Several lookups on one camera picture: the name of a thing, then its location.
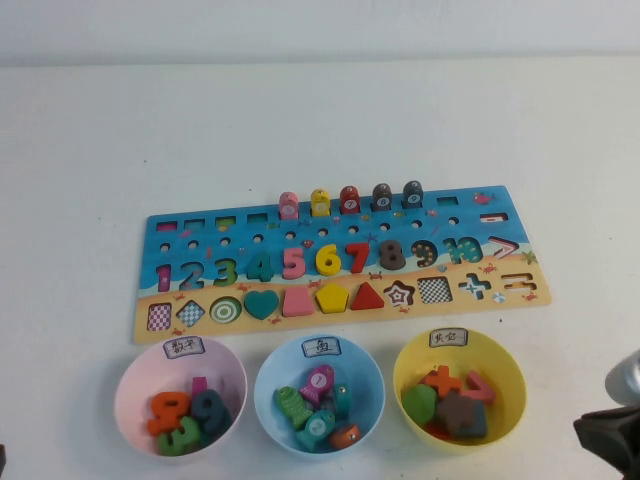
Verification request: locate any dark grey wooden fish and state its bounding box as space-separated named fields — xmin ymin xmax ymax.
xmin=401 ymin=180 xmax=424 ymax=209

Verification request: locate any colourful wooden puzzle board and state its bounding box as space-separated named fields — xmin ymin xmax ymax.
xmin=132 ymin=185 xmax=553 ymax=345

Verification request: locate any brown wooden number eight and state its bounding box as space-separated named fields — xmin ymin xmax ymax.
xmin=378 ymin=239 xmax=407 ymax=271

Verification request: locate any pink wooden fish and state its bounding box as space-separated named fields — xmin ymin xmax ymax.
xmin=278 ymin=191 xmax=300 ymax=221

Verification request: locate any orange wooden number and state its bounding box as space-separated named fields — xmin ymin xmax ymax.
xmin=147 ymin=391 xmax=194 ymax=436

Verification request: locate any teal wooden number four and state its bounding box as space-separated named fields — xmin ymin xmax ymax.
xmin=244 ymin=251 xmax=274 ymax=282

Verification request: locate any paper label on blue bowl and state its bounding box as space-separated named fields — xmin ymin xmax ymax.
xmin=301 ymin=335 xmax=344 ymax=358

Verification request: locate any red wooden number seven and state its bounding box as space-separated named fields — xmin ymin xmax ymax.
xmin=344 ymin=242 xmax=371 ymax=275

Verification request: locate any paper label on pink bowl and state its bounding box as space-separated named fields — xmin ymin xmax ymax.
xmin=163 ymin=337 xmax=207 ymax=360

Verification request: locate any paper label on yellow bowl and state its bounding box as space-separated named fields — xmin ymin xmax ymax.
xmin=428 ymin=327 xmax=470 ymax=348

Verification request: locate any pink wooden greater-than sign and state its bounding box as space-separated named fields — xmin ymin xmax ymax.
xmin=459 ymin=369 xmax=498 ymax=405

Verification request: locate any yellow wooden pentagon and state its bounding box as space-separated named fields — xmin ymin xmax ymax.
xmin=314 ymin=282 xmax=350 ymax=315

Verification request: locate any orange wooden fish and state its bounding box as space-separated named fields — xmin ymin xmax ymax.
xmin=328 ymin=423 xmax=361 ymax=450

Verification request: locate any brown wooden star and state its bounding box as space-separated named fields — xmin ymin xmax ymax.
xmin=434 ymin=390 xmax=476 ymax=432

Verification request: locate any green wooden circle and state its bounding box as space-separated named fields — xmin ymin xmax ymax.
xmin=402 ymin=383 xmax=441 ymax=429

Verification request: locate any pink wooden trapezoid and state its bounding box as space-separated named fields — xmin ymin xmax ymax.
xmin=281 ymin=288 xmax=316 ymax=318

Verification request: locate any green wooden number three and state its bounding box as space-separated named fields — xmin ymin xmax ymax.
xmin=157 ymin=415 xmax=202 ymax=457

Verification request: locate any red wooden triangle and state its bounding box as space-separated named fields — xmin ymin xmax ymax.
xmin=349 ymin=281 xmax=386 ymax=311

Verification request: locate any pink wooden number five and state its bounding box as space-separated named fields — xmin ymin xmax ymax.
xmin=281 ymin=246 xmax=307 ymax=280

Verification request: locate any dark teal number nine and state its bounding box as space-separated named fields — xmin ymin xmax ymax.
xmin=191 ymin=388 xmax=232 ymax=440

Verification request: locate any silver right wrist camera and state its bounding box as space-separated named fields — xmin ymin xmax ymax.
xmin=604 ymin=348 xmax=640 ymax=407

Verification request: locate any brown wooden fish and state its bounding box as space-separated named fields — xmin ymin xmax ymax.
xmin=370 ymin=182 xmax=394 ymax=212

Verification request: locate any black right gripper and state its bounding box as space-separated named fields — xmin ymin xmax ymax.
xmin=572 ymin=404 xmax=640 ymax=480

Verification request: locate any grey wooden square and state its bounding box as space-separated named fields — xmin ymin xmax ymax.
xmin=448 ymin=399 xmax=489 ymax=440

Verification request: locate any teal wooden heart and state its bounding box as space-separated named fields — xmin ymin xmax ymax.
xmin=243 ymin=289 xmax=280 ymax=320

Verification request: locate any teal fish with number two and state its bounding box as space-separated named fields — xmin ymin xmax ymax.
xmin=294 ymin=409 xmax=337 ymax=454

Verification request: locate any orange wooden plus sign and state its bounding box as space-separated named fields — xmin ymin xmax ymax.
xmin=418 ymin=364 xmax=462 ymax=399

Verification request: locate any green striped wooden fish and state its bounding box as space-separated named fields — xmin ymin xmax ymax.
xmin=272 ymin=385 xmax=314 ymax=431

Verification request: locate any magenta wooden fish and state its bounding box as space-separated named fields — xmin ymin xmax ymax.
xmin=298 ymin=363 xmax=336 ymax=405

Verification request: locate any pink plastic bowl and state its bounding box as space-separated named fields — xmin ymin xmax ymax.
xmin=113 ymin=335 xmax=249 ymax=459

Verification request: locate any plain teal wooden fish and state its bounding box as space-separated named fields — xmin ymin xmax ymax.
xmin=332 ymin=382 xmax=353 ymax=420

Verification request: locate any yellow wooden fish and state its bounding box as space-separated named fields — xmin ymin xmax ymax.
xmin=309 ymin=188 xmax=332 ymax=218

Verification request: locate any yellow wooden number six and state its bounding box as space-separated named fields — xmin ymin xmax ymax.
xmin=314 ymin=243 xmax=343 ymax=276

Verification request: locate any red wooden fish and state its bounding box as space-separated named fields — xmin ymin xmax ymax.
xmin=339 ymin=185 xmax=361 ymax=215

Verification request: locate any light blue plastic bowl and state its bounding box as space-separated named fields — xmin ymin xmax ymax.
xmin=253 ymin=333 xmax=387 ymax=455

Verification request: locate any yellow plastic bowl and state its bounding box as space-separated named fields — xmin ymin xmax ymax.
xmin=392 ymin=327 xmax=528 ymax=456

